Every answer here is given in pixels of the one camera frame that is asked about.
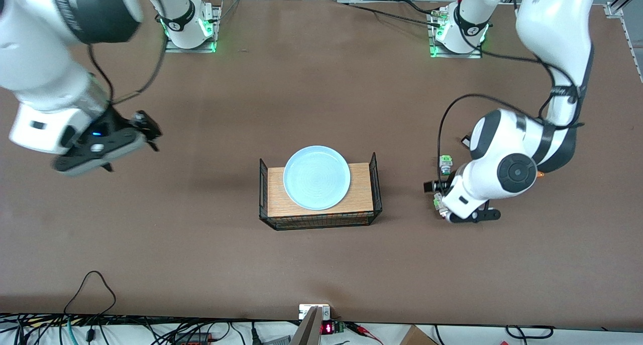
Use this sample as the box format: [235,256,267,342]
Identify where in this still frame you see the light blue round plate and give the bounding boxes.
[283,145,351,211]

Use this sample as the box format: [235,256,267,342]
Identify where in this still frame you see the light wooden board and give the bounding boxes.
[267,163,375,218]

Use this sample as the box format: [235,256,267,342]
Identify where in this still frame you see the brown cardboard box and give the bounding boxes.
[399,325,439,345]

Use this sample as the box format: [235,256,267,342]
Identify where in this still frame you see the red and black test leads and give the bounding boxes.
[346,322,385,344]

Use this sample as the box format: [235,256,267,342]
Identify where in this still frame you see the black power strip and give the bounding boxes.
[173,331,214,345]

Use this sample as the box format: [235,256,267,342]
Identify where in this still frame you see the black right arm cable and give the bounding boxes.
[88,14,169,116]

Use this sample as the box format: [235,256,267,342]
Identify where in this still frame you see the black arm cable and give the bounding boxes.
[436,49,586,185]
[88,14,169,116]

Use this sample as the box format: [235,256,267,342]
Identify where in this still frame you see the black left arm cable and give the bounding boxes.
[436,49,586,185]

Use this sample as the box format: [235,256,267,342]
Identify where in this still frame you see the thin black looped cable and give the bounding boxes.
[64,271,117,318]

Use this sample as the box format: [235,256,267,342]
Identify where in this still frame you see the black wire mesh basket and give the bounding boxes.
[259,152,383,231]

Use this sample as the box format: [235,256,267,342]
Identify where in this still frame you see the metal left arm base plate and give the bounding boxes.
[428,9,483,59]

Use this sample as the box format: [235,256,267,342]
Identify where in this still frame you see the black coiled cable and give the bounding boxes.
[505,325,555,339]

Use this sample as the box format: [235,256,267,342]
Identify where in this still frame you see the black cable across table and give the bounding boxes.
[344,3,445,29]

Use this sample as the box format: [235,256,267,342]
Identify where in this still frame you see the small silver metal bracket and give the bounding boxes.
[299,304,332,320]

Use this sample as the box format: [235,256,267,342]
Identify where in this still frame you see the grey aluminium profile post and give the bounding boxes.
[290,306,323,345]

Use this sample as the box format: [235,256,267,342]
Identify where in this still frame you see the long aluminium edge rail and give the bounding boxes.
[605,1,643,82]

